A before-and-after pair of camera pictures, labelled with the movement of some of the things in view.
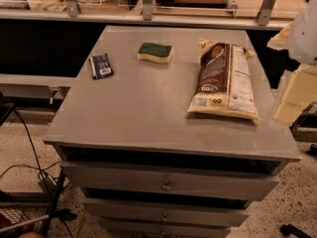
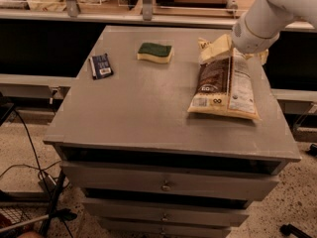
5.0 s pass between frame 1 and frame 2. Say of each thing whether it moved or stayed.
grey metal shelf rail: stayed
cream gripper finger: moved
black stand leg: stayed
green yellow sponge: stayed
